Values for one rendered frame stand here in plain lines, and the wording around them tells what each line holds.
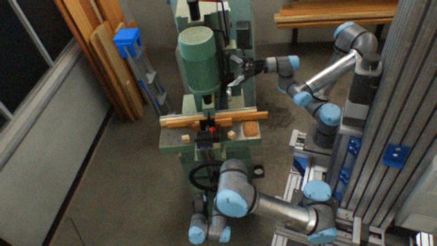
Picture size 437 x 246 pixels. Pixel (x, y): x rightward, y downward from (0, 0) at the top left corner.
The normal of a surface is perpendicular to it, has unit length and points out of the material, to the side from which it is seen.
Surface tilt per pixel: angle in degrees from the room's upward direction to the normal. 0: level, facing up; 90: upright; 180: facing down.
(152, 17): 90
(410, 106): 90
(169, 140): 0
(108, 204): 0
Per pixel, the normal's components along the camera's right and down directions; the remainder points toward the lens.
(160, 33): -0.10, 0.73
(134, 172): -0.11, -0.69
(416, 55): -0.35, 0.70
